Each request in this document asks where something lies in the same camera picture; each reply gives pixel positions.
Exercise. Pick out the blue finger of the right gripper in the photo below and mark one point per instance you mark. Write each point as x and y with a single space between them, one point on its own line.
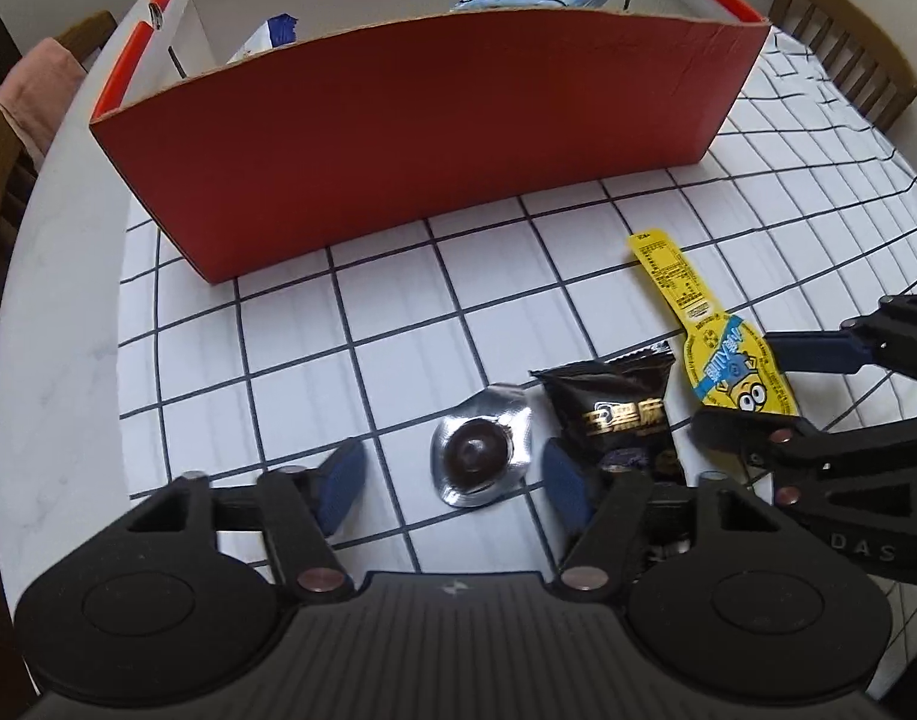
840 352

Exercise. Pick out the pink towel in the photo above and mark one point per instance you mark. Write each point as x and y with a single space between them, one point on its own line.
37 93

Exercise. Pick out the yellow minion jelly pouch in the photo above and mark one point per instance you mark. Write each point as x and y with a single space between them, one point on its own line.
728 363

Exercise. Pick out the red and white cardboard box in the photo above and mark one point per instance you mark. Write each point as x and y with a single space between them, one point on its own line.
247 164

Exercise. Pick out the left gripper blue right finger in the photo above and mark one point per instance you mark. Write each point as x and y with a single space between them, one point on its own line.
574 483

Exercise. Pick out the wooden chair with towel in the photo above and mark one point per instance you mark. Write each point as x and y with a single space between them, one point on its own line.
17 172

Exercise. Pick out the silver foil chocolate cup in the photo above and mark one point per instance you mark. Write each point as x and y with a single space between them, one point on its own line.
482 448

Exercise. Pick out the black sesame snack packet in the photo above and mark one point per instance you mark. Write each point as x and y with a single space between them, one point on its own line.
613 412

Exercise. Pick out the white blue biscuit packet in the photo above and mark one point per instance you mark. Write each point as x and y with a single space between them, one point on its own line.
277 31

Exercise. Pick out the white black grid tablecloth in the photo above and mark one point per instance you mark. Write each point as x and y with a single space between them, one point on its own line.
800 216

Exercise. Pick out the wooden chair right side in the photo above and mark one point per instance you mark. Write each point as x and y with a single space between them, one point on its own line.
861 60

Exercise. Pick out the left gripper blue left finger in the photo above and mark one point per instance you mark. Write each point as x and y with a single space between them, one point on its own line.
331 489

